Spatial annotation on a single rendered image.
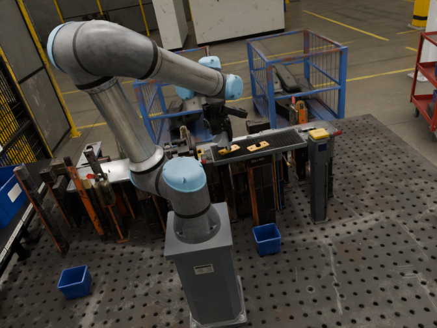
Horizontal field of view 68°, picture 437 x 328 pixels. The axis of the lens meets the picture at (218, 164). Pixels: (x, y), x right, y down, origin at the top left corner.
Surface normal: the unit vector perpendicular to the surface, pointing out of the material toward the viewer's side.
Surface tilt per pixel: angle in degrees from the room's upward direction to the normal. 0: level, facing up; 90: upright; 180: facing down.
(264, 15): 90
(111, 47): 75
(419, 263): 0
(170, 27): 90
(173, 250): 0
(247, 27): 90
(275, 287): 0
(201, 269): 90
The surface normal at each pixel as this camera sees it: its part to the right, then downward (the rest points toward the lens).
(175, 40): 0.01, 0.52
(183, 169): -0.05, -0.81
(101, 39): 0.10, -0.02
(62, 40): -0.59, -0.03
